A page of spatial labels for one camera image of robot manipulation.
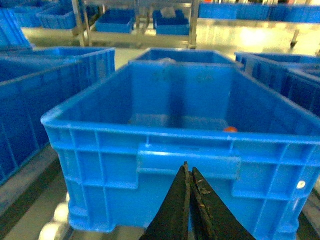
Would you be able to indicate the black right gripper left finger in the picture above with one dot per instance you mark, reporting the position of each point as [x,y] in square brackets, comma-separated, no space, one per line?
[172,219]

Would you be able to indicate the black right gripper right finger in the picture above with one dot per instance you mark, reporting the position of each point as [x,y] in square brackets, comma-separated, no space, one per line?
[211,218]

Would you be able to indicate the orange cylindrical cap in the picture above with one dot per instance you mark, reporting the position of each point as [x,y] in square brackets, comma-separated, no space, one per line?
[230,129]

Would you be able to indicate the left dark blue crate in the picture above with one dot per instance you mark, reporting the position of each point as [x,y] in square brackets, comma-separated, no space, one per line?
[34,81]

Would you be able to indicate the right blue crate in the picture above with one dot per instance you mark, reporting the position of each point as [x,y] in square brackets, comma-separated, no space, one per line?
[295,76]

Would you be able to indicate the blue open crate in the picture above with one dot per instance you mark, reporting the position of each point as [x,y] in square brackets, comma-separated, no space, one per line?
[121,141]

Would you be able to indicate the far steel cart rack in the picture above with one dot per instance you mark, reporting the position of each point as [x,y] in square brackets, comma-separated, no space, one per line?
[142,34]

